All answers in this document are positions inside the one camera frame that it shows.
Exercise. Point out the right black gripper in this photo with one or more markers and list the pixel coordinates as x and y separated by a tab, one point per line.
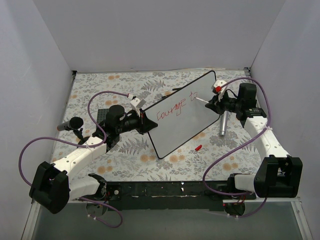
217	103

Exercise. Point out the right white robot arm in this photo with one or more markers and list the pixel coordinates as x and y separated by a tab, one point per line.
279	173

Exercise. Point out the silver microphone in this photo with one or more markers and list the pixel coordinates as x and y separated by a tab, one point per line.
223	124

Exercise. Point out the floral patterned table mat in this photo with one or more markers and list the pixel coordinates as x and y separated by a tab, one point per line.
134	158

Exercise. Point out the dark grey studded baseplate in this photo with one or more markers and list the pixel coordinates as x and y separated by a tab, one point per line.
102	119

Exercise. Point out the white board with black frame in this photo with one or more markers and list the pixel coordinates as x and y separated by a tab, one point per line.
181	116

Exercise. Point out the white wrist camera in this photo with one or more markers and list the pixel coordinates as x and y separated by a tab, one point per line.
136	103
219	88

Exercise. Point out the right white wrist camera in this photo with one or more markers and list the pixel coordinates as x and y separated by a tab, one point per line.
219	88

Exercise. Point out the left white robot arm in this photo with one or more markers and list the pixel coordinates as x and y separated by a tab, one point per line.
53	185

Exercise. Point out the white marker pen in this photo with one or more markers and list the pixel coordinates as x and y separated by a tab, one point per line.
202	100

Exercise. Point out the black front mounting rail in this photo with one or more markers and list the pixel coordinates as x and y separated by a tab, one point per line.
162	195

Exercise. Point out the black microphone with red ring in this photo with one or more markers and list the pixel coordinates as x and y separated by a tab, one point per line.
74	123

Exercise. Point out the red marker cap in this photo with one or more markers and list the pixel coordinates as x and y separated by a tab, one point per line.
198	147

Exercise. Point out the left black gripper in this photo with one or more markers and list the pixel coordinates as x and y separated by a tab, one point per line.
141	122

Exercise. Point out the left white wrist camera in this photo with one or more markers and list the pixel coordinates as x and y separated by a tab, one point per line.
136	103

